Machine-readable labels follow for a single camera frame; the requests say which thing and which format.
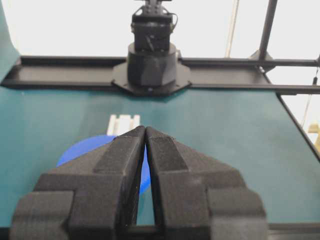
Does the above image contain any silver aluminium extrusion rail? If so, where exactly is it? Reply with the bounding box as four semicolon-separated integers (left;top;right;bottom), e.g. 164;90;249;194
106;114;141;136

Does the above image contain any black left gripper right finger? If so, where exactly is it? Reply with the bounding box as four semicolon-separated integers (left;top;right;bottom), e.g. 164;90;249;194
145;127;269;240

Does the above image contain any black metal frame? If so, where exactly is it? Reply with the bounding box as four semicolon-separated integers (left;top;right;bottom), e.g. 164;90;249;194
0;0;320;163

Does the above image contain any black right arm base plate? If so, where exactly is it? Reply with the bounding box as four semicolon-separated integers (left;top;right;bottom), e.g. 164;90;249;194
111;62;191;97

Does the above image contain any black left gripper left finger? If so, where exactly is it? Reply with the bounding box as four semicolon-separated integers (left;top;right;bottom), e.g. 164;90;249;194
9;126;145;240

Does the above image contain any small blue plastic gear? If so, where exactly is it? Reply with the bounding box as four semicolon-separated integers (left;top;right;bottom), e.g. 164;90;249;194
56;135;151;195

